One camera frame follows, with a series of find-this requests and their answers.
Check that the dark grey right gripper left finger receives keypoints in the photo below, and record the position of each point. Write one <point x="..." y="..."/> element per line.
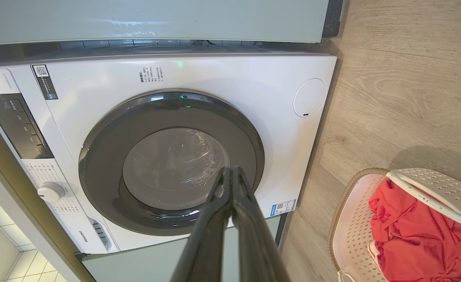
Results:
<point x="205" y="243"/>

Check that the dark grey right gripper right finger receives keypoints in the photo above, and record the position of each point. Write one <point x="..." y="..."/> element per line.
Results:
<point x="256" y="243"/>

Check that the white perforated plastic laundry basket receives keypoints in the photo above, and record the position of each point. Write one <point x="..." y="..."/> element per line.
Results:
<point x="352" y="235"/>

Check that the pale green cabinet base panel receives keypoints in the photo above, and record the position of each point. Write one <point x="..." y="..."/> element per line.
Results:
<point x="152" y="262"/>

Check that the grey round washing machine door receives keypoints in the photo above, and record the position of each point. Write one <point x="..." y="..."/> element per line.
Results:
<point x="117" y="156"/>

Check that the red garment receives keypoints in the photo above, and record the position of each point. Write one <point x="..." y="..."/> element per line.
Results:
<point x="414" y="243"/>

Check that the white washing machine dial knob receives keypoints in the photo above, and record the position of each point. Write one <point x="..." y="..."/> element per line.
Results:
<point x="51" y="192"/>

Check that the white front-load washing machine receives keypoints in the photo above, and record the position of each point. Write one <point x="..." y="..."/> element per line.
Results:
<point x="97" y="86"/>

